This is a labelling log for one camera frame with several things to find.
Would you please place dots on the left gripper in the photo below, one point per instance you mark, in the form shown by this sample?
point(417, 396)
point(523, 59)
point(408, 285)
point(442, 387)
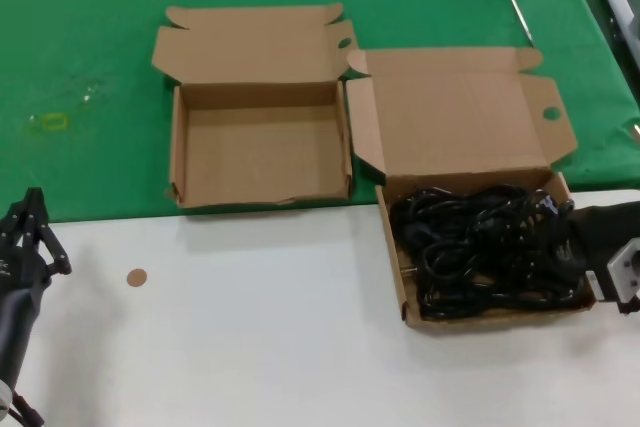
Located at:
point(20, 272)

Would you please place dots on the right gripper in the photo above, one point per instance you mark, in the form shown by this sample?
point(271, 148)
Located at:
point(607, 229)

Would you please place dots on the open brown cardboard box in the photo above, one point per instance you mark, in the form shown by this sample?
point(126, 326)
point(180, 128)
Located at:
point(450, 112)

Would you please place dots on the torn-edged open cardboard box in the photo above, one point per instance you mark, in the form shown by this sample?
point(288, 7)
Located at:
point(250, 157)

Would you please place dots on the yellow tape square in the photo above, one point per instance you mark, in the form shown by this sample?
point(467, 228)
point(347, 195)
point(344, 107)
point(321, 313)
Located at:
point(45, 122)

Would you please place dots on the brown cardboard disc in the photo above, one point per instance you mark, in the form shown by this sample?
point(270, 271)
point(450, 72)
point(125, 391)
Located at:
point(137, 277)

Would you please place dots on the small white edge object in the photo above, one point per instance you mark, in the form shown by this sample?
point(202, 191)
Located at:
point(636, 130)

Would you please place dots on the clear crinkled tape patch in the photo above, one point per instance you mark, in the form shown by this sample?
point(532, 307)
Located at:
point(88, 92)

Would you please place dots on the green tablecloth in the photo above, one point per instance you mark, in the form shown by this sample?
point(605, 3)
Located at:
point(75, 22)

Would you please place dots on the grey metal bar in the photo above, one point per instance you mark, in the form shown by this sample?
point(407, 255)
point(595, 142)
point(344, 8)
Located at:
point(620, 7)

